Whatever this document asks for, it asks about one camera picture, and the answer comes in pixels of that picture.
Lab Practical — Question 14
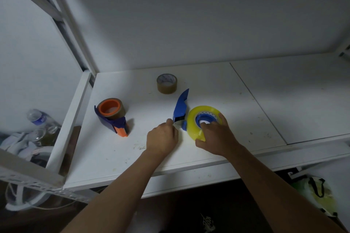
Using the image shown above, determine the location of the large brown tape roll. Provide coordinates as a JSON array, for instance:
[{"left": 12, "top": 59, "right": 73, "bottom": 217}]
[{"left": 97, "top": 98, "right": 127, "bottom": 121}]

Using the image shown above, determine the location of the white metal shelf rack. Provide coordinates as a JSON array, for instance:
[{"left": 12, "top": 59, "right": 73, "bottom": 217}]
[{"left": 0, "top": 0, "right": 350, "bottom": 204}]

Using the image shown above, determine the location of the person's right forearm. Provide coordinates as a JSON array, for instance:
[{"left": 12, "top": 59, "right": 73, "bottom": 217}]
[{"left": 227, "top": 144, "right": 346, "bottom": 233}]

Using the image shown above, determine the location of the clear glass jar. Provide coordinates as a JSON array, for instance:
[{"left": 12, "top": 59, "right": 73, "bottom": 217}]
[{"left": 30, "top": 127, "right": 47, "bottom": 144}]

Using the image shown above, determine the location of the black shoe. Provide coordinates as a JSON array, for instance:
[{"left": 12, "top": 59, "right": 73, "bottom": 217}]
[{"left": 200, "top": 213, "right": 217, "bottom": 233}]

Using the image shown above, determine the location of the white crumpled cloth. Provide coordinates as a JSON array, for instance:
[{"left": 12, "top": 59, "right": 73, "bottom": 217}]
[{"left": 0, "top": 131, "right": 36, "bottom": 160}]

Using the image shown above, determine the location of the person's left forearm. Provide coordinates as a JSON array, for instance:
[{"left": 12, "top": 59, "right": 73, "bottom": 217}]
[{"left": 61, "top": 149, "right": 162, "bottom": 233}]

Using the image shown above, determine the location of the green yellow bag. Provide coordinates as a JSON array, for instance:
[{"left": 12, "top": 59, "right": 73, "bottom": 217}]
[{"left": 291, "top": 175, "right": 339, "bottom": 219}]

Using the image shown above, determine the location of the small brown tape roll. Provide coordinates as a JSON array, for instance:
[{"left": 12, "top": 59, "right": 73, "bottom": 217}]
[{"left": 156, "top": 74, "right": 178, "bottom": 95}]

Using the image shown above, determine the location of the person's left hand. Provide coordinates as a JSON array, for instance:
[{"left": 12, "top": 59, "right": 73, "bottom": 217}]
[{"left": 145, "top": 118, "right": 179, "bottom": 159}]

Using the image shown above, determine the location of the person's right hand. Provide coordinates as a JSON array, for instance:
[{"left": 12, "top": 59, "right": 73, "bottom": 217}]
[{"left": 195, "top": 112, "right": 242, "bottom": 159}]

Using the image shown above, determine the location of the yellow tape roll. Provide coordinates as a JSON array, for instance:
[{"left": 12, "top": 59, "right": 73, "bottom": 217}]
[{"left": 187, "top": 105, "right": 223, "bottom": 142}]

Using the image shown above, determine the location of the orange and blue tape dispenser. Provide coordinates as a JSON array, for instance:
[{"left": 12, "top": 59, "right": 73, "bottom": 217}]
[{"left": 94, "top": 98, "right": 129, "bottom": 138}]

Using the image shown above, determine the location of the clear plastic water bottle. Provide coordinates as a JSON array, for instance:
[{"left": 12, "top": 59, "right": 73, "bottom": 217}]
[{"left": 26, "top": 108, "right": 61, "bottom": 133}]

